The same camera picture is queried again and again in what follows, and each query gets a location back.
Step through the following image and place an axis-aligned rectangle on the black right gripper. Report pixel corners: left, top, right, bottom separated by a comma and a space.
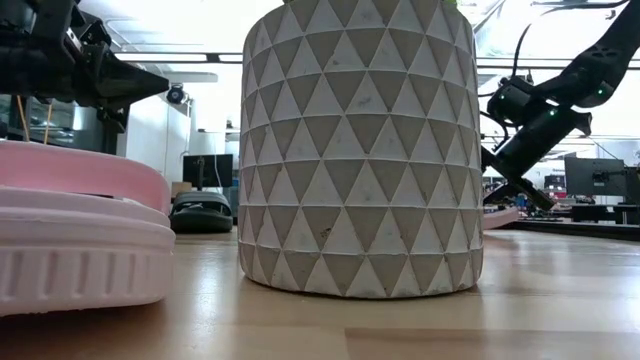
481, 74, 594, 211

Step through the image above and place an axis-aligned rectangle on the long ceiling light strip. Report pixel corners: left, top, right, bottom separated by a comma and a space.
114, 51, 244, 64

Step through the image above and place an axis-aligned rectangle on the black aluminium table frame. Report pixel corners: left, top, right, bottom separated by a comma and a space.
499, 217, 640, 242

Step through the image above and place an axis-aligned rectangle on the white grey triangle-pattern pot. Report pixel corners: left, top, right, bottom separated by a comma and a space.
237, 0, 485, 300

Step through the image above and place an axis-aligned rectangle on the black computer monitor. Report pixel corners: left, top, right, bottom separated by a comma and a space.
564, 157, 627, 198
182, 153, 235, 191

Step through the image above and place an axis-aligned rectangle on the black ceiling-mounted camera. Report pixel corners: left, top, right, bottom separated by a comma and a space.
166, 83, 187, 105

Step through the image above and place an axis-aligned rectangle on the pink slide sandal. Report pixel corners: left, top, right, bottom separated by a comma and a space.
482, 206, 521, 231
0, 139, 177, 317

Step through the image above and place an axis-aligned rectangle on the black slide sandal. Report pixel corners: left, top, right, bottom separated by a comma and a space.
168, 191, 235, 235

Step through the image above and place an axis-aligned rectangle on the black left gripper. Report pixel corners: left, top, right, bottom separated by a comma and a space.
37, 0, 170, 109

